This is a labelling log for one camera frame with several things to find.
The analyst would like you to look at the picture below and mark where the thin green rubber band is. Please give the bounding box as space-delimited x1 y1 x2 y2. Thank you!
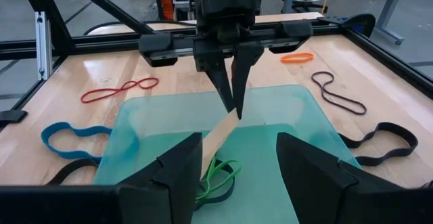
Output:
195 156 243 204

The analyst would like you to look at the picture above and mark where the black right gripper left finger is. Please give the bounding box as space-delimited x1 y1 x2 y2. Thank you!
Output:
118 132 204 224

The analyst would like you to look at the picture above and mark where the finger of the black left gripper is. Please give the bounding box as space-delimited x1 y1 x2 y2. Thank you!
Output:
231 44 265 120
204 60 236 113

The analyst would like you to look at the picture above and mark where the wide black rubber band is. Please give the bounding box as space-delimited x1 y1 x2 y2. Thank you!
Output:
338 121 419 166
45 158 101 186

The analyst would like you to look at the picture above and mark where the black flat bracket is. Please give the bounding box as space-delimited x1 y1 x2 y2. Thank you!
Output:
0 110 28 129

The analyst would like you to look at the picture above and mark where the thin dark grey rubber band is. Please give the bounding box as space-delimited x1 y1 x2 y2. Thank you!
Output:
194 156 236 211

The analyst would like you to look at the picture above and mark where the thin dark brown rubber band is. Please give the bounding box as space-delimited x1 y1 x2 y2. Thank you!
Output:
311 70 368 116

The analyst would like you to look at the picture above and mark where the thin red rubber band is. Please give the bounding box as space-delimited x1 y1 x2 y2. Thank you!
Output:
80 77 160 104

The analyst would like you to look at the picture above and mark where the black cable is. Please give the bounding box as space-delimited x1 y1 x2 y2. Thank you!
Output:
83 20 197 36

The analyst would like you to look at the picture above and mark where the silver aluminium bracket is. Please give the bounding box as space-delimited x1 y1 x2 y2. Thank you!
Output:
35 11 53 81

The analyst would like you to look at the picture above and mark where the orange rubber band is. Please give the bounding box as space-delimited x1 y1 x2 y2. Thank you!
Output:
280 52 315 64

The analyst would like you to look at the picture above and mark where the wide blue rubber band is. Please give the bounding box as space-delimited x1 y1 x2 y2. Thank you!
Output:
40 121 141 160

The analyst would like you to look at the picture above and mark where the wide tan rubber band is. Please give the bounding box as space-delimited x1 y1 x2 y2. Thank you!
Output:
200 108 240 179

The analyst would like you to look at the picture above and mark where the teal translucent plastic bin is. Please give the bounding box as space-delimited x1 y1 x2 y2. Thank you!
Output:
93 84 362 224

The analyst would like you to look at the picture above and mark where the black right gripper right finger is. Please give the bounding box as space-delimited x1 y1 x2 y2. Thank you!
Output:
276 131 349 224

